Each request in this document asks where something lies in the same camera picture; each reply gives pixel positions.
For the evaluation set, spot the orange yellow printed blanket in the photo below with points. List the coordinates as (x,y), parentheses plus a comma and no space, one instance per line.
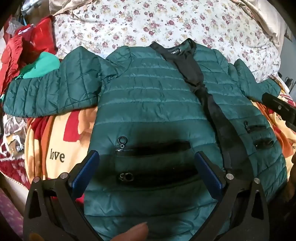
(57,139)

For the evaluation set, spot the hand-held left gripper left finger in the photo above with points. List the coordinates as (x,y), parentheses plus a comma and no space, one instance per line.
(85,172)

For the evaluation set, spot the beige cloth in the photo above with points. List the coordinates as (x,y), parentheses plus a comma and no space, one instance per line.
(270,20)

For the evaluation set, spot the red garment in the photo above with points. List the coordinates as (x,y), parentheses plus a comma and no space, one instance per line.
(44,34)

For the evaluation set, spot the bright green cloth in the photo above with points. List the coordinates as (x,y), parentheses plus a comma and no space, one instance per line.
(41,66)

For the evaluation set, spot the person's left hand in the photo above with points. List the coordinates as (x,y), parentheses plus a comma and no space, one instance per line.
(131,233)

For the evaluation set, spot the red ruffled cloth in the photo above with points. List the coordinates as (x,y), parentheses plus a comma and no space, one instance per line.
(12,55)

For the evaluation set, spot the floral quilt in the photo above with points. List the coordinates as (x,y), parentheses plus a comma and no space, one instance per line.
(143,23)

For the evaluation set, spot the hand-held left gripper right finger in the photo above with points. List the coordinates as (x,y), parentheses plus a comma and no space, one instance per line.
(208,174)

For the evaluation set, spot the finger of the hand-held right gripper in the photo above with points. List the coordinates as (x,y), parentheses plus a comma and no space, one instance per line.
(278,107)

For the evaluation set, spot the dark green puffer jacket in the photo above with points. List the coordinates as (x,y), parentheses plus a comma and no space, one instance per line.
(148,97)

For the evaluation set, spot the dark red floral blanket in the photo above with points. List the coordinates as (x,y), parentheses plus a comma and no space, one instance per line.
(13,170)

